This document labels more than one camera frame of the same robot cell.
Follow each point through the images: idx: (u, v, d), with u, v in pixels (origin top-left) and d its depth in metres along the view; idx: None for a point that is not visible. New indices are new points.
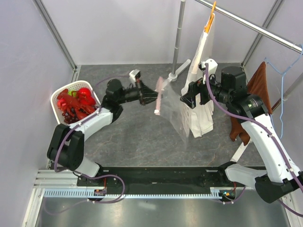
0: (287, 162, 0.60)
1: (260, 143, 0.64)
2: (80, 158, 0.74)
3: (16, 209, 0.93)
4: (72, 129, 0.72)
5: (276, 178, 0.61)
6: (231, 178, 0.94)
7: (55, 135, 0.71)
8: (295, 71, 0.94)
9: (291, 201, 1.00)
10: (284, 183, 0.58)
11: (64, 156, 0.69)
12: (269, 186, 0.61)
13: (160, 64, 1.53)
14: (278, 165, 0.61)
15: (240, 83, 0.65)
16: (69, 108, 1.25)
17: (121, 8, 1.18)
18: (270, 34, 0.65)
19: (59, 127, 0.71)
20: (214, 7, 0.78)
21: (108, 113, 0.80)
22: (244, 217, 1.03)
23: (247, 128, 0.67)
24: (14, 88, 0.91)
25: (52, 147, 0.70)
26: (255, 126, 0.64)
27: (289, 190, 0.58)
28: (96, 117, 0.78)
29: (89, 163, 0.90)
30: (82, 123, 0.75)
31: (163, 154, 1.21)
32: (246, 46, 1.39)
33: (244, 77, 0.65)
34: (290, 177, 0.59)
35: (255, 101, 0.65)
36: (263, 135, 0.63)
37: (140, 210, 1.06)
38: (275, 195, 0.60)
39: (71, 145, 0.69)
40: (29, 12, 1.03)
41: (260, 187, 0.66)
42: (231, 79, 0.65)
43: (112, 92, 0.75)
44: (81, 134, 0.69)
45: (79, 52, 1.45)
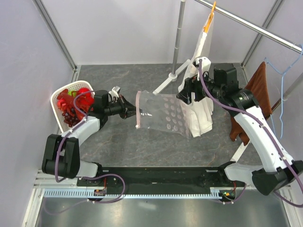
0: (280, 151, 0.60)
1: (253, 134, 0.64)
2: (78, 164, 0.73)
3: (16, 209, 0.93)
4: (65, 136, 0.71)
5: (270, 167, 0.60)
6: (231, 178, 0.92)
7: (48, 146, 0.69)
8: (295, 71, 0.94)
9: (291, 201, 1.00)
10: (278, 172, 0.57)
11: (62, 164, 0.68)
12: (264, 176, 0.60)
13: (160, 64, 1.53)
14: (271, 154, 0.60)
15: (231, 77, 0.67)
16: (69, 108, 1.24)
17: (121, 8, 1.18)
18: (270, 34, 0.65)
19: (50, 138, 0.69)
20: (214, 6, 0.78)
21: (95, 120, 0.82)
22: (244, 217, 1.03)
23: (239, 120, 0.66)
24: (14, 88, 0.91)
25: (47, 158, 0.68)
26: (246, 117, 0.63)
27: (283, 179, 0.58)
28: (86, 123, 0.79)
29: (86, 166, 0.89)
30: (74, 130, 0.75)
31: (163, 154, 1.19)
32: (246, 46, 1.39)
33: (235, 72, 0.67)
34: (284, 166, 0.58)
35: (246, 94, 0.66)
36: (255, 125, 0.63)
37: (140, 210, 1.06)
38: (271, 185, 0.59)
39: (68, 151, 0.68)
40: (29, 12, 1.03)
41: (255, 179, 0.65)
42: (222, 74, 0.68)
43: (100, 97, 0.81)
44: (76, 139, 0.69)
45: (79, 52, 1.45)
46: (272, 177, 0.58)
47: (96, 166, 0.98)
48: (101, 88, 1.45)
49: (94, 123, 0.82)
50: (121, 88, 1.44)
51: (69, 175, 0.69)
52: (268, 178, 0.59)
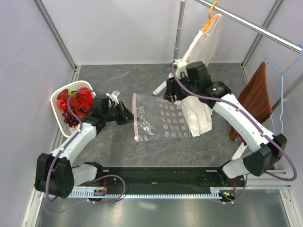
0: (259, 127, 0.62)
1: (232, 119, 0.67)
2: (72, 182, 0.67)
3: (16, 209, 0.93)
4: (56, 156, 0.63)
5: (254, 145, 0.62)
6: (231, 176, 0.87)
7: (39, 168, 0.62)
8: (295, 71, 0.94)
9: (291, 201, 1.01)
10: (262, 147, 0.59)
11: (54, 186, 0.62)
12: (251, 155, 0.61)
13: (160, 64, 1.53)
14: (252, 133, 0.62)
15: (203, 72, 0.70)
16: (69, 108, 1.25)
17: (121, 8, 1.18)
18: (270, 33, 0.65)
19: (40, 158, 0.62)
20: (213, 6, 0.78)
21: (91, 127, 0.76)
22: (244, 217, 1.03)
23: (218, 110, 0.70)
24: (14, 88, 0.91)
25: (39, 179, 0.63)
26: (222, 104, 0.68)
27: (269, 154, 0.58)
28: (80, 135, 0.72)
29: (83, 172, 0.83)
30: (65, 147, 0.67)
31: (163, 154, 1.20)
32: (246, 46, 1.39)
33: (204, 67, 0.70)
34: (267, 141, 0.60)
35: (219, 85, 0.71)
36: (232, 109, 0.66)
37: (140, 210, 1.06)
38: (260, 163, 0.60)
39: (59, 175, 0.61)
40: (29, 12, 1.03)
41: (246, 163, 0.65)
42: (194, 71, 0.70)
43: (101, 100, 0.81)
44: (68, 161, 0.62)
45: (79, 52, 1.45)
46: (259, 155, 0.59)
47: (94, 169, 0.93)
48: (101, 88, 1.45)
49: (89, 134, 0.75)
50: (122, 88, 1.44)
51: (62, 196, 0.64)
52: (256, 157, 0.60)
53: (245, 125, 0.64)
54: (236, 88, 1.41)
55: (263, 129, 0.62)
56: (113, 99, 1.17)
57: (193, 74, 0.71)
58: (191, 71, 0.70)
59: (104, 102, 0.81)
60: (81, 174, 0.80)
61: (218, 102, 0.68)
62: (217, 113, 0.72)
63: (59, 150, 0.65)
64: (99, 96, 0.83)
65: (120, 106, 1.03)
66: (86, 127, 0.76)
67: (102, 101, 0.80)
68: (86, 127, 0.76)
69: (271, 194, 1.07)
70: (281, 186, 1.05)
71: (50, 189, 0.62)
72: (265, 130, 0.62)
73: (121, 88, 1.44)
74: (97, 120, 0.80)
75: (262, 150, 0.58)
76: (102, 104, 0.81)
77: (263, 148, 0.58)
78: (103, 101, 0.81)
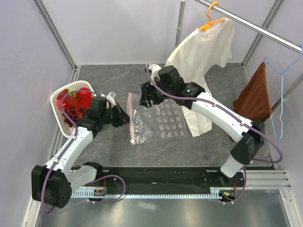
0: (237, 118, 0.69)
1: (211, 115, 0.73)
2: (69, 191, 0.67)
3: (15, 210, 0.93)
4: (49, 169, 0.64)
5: (236, 136, 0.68)
6: (231, 175, 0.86)
7: (34, 180, 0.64)
8: (295, 71, 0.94)
9: (291, 201, 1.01)
10: (245, 136, 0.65)
11: (50, 197, 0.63)
12: (237, 146, 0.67)
13: (160, 64, 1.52)
14: (232, 124, 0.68)
15: (176, 76, 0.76)
16: (69, 108, 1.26)
17: (121, 8, 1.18)
18: (270, 34, 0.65)
19: (35, 171, 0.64)
20: (212, 6, 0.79)
21: (87, 133, 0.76)
22: (244, 217, 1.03)
23: (196, 109, 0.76)
24: (14, 88, 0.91)
25: (36, 190, 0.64)
26: (199, 103, 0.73)
27: (251, 141, 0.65)
28: (74, 143, 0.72)
29: (83, 175, 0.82)
30: (59, 158, 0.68)
31: (163, 154, 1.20)
32: (246, 46, 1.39)
33: (176, 72, 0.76)
34: (246, 129, 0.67)
35: (193, 86, 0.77)
36: (209, 106, 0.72)
37: (140, 210, 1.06)
38: (246, 152, 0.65)
39: (54, 187, 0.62)
40: (29, 12, 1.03)
41: (233, 155, 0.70)
42: (167, 76, 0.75)
43: (98, 101, 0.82)
44: (62, 174, 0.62)
45: (79, 52, 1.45)
46: (243, 144, 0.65)
47: (94, 170, 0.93)
48: (101, 88, 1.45)
49: (84, 140, 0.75)
50: (122, 88, 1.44)
51: (59, 206, 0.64)
52: (241, 147, 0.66)
53: (223, 118, 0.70)
54: (236, 88, 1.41)
55: (241, 118, 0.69)
56: (111, 100, 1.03)
57: (166, 79, 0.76)
58: (164, 75, 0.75)
59: (102, 104, 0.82)
60: (80, 178, 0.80)
61: (194, 102, 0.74)
62: (196, 112, 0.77)
63: (53, 161, 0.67)
64: (97, 98, 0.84)
65: (118, 108, 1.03)
66: (81, 133, 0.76)
67: (99, 102, 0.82)
68: (83, 133, 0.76)
69: (271, 194, 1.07)
70: (281, 186, 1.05)
71: (47, 200, 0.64)
72: (243, 119, 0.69)
73: (120, 88, 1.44)
74: (93, 122, 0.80)
75: (245, 138, 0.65)
76: (100, 106, 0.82)
77: (246, 137, 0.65)
78: (101, 103, 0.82)
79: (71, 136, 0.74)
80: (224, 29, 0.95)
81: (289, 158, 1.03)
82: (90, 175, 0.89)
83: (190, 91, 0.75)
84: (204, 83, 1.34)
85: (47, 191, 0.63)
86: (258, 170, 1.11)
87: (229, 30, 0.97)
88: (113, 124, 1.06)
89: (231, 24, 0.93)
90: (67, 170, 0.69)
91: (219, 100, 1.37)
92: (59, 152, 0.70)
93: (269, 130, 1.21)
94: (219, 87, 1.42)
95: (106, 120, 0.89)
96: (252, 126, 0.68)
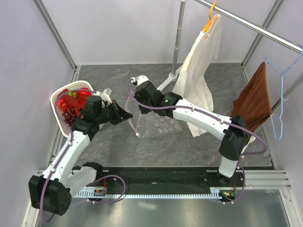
0: (216, 117, 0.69)
1: (192, 119, 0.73)
2: (69, 197, 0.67)
3: (16, 210, 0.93)
4: (47, 178, 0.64)
5: (219, 134, 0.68)
6: (230, 173, 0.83)
7: (31, 190, 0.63)
8: (295, 71, 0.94)
9: (291, 201, 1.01)
10: (227, 132, 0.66)
11: (49, 205, 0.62)
12: (222, 143, 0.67)
13: (159, 64, 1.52)
14: (213, 124, 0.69)
15: (152, 90, 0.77)
16: (69, 108, 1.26)
17: (121, 8, 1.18)
18: (270, 34, 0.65)
19: (31, 181, 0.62)
20: (214, 6, 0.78)
21: (84, 136, 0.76)
22: (244, 217, 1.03)
23: (178, 117, 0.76)
24: (14, 88, 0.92)
25: (34, 199, 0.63)
26: (179, 110, 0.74)
27: (234, 135, 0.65)
28: (70, 150, 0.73)
29: (83, 178, 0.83)
30: (55, 167, 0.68)
31: (163, 154, 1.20)
32: (246, 46, 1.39)
33: (152, 85, 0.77)
34: (227, 126, 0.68)
35: (171, 96, 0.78)
36: (188, 112, 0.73)
37: (140, 210, 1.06)
38: (232, 147, 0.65)
39: (52, 196, 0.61)
40: (28, 11, 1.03)
41: (223, 152, 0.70)
42: (144, 92, 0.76)
43: (92, 102, 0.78)
44: (59, 183, 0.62)
45: (79, 52, 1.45)
46: (227, 141, 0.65)
47: (94, 170, 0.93)
48: (101, 88, 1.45)
49: (80, 145, 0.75)
50: (121, 88, 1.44)
51: (59, 213, 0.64)
52: (227, 144, 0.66)
53: (203, 120, 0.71)
54: (236, 88, 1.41)
55: (220, 117, 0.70)
56: (105, 99, 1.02)
57: (144, 95, 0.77)
58: (141, 91, 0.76)
59: (96, 105, 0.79)
60: (80, 181, 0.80)
61: (174, 110, 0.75)
62: (179, 119, 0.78)
63: (50, 171, 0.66)
64: (91, 98, 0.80)
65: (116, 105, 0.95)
66: (77, 137, 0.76)
67: (93, 103, 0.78)
68: (79, 139, 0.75)
69: (271, 194, 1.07)
70: (281, 186, 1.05)
71: (47, 208, 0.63)
72: (221, 117, 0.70)
73: (120, 88, 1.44)
74: (90, 125, 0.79)
75: (228, 135, 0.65)
76: (94, 107, 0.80)
77: (228, 133, 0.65)
78: (94, 105, 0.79)
79: (66, 143, 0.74)
80: (216, 26, 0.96)
81: (288, 158, 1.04)
82: (89, 176, 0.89)
83: (166, 100, 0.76)
84: (204, 83, 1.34)
85: (46, 199, 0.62)
86: (258, 170, 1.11)
87: (220, 26, 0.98)
88: (111, 123, 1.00)
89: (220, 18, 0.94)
90: (66, 177, 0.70)
91: (219, 100, 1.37)
92: (56, 160, 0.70)
93: (268, 130, 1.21)
94: (219, 87, 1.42)
95: (104, 119, 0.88)
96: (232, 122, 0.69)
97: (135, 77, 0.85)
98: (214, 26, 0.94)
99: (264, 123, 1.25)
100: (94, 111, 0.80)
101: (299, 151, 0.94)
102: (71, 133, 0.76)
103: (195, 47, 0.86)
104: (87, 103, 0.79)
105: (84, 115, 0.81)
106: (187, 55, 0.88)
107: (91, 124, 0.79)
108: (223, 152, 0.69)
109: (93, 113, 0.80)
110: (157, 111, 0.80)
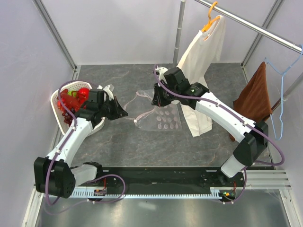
0: (240, 118, 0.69)
1: (214, 115, 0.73)
2: (73, 181, 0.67)
3: (16, 210, 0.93)
4: (52, 160, 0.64)
5: (239, 135, 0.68)
6: (231, 174, 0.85)
7: (36, 172, 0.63)
8: (295, 71, 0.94)
9: (291, 201, 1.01)
10: (246, 136, 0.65)
11: (55, 188, 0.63)
12: (239, 145, 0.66)
13: (159, 64, 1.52)
14: (234, 124, 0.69)
15: (180, 77, 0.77)
16: (69, 108, 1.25)
17: (121, 8, 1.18)
18: (270, 34, 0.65)
19: (36, 164, 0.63)
20: (213, 6, 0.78)
21: (86, 123, 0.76)
22: (244, 218, 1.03)
23: (200, 109, 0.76)
24: (14, 88, 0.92)
25: (39, 182, 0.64)
26: (202, 103, 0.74)
27: (253, 140, 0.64)
28: (74, 134, 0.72)
29: (85, 171, 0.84)
30: (61, 149, 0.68)
31: (163, 154, 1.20)
32: (246, 46, 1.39)
33: (181, 72, 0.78)
34: (249, 129, 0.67)
35: (198, 86, 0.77)
36: (212, 106, 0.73)
37: (140, 210, 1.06)
38: (248, 152, 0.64)
39: (57, 177, 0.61)
40: (29, 12, 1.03)
41: (236, 156, 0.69)
42: (172, 77, 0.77)
43: (96, 92, 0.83)
44: (65, 165, 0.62)
45: (79, 52, 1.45)
46: (245, 144, 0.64)
47: (94, 168, 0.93)
48: None
49: (84, 131, 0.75)
50: (121, 88, 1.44)
51: (65, 196, 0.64)
52: (244, 147, 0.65)
53: (225, 117, 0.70)
54: (236, 88, 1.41)
55: (244, 119, 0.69)
56: None
57: (171, 80, 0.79)
58: (169, 76, 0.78)
59: (99, 96, 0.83)
60: (82, 174, 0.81)
61: (198, 101, 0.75)
62: (200, 112, 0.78)
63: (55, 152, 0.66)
64: (94, 89, 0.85)
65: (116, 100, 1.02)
66: (81, 123, 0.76)
67: (97, 93, 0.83)
68: (83, 125, 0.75)
69: (271, 194, 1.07)
70: (281, 186, 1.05)
71: (51, 191, 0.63)
72: (245, 119, 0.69)
73: (120, 88, 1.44)
74: (92, 113, 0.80)
75: (247, 138, 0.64)
76: (98, 97, 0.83)
77: (248, 137, 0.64)
78: (98, 94, 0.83)
79: (70, 127, 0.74)
80: (218, 27, 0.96)
81: (289, 158, 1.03)
82: (89, 177, 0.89)
83: (192, 90, 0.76)
84: (204, 83, 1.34)
85: (51, 181, 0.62)
86: (258, 170, 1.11)
87: (223, 27, 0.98)
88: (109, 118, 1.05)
89: (223, 19, 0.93)
90: (70, 160, 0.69)
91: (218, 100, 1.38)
92: (60, 142, 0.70)
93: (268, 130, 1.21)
94: (219, 87, 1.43)
95: (104, 112, 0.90)
96: (255, 126, 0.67)
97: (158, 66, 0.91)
98: (216, 27, 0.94)
99: None
100: (97, 101, 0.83)
101: (299, 151, 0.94)
102: (75, 120, 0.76)
103: (192, 45, 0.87)
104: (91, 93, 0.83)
105: (87, 104, 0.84)
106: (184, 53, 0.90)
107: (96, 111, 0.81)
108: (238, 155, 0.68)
109: (96, 102, 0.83)
110: (180, 100, 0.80)
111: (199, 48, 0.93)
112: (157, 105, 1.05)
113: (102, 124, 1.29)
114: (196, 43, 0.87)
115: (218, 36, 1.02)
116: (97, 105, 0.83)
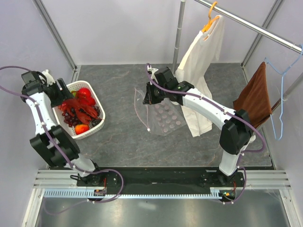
0: (220, 108, 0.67)
1: (199, 107, 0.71)
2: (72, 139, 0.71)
3: (15, 210, 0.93)
4: (46, 131, 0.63)
5: (220, 124, 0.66)
6: (228, 172, 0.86)
7: (40, 151, 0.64)
8: (295, 71, 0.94)
9: (291, 201, 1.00)
10: (226, 123, 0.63)
11: (67, 150, 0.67)
12: (222, 133, 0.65)
13: (159, 64, 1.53)
14: (216, 113, 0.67)
15: (169, 75, 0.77)
16: (69, 108, 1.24)
17: (121, 8, 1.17)
18: (270, 34, 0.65)
19: (34, 144, 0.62)
20: (213, 7, 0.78)
21: (43, 94, 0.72)
22: (243, 218, 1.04)
23: (188, 104, 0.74)
24: (14, 88, 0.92)
25: (49, 157, 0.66)
26: (187, 97, 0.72)
27: (234, 126, 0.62)
28: (42, 107, 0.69)
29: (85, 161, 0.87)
30: (41, 120, 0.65)
31: (163, 154, 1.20)
32: (246, 47, 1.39)
33: (170, 71, 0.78)
34: (229, 117, 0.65)
35: (184, 84, 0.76)
36: (196, 100, 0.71)
37: (140, 210, 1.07)
38: (230, 137, 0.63)
39: (61, 139, 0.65)
40: (28, 12, 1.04)
41: (222, 144, 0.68)
42: (161, 75, 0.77)
43: (31, 73, 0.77)
44: (60, 125, 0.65)
45: (79, 52, 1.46)
46: (225, 130, 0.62)
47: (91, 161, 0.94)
48: (101, 88, 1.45)
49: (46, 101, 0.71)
50: (121, 88, 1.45)
51: (76, 150, 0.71)
52: (226, 133, 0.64)
53: (207, 108, 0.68)
54: (236, 88, 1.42)
55: (225, 108, 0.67)
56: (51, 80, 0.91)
57: (160, 78, 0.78)
58: (159, 74, 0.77)
59: (34, 74, 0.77)
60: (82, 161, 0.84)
61: (184, 97, 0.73)
62: (187, 107, 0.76)
63: (42, 126, 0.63)
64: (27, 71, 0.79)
65: (63, 81, 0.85)
66: (38, 98, 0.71)
67: (31, 73, 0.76)
68: (40, 97, 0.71)
69: (270, 194, 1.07)
70: (281, 186, 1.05)
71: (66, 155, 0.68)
72: (226, 108, 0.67)
73: (121, 88, 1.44)
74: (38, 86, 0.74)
75: (227, 125, 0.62)
76: (34, 77, 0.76)
77: (228, 124, 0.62)
78: (33, 74, 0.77)
79: (32, 106, 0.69)
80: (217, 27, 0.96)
81: (288, 158, 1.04)
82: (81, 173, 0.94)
83: (179, 87, 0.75)
84: (204, 83, 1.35)
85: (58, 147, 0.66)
86: (258, 170, 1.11)
87: (222, 27, 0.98)
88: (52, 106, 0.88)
89: (221, 19, 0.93)
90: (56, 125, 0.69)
91: (218, 100, 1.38)
92: (36, 119, 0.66)
93: (268, 130, 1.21)
94: (219, 87, 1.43)
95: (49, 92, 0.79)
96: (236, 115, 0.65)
97: (149, 65, 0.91)
98: (216, 27, 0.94)
99: (264, 123, 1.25)
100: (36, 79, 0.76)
101: (299, 151, 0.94)
102: (28, 98, 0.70)
103: (193, 46, 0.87)
104: (23, 75, 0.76)
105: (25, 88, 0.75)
106: (185, 54, 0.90)
107: (39, 84, 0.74)
108: (224, 143, 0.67)
109: (34, 80, 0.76)
110: (170, 96, 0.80)
111: (199, 48, 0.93)
112: (148, 103, 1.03)
113: (102, 124, 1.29)
114: (196, 43, 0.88)
115: (217, 35, 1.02)
116: (38, 81, 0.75)
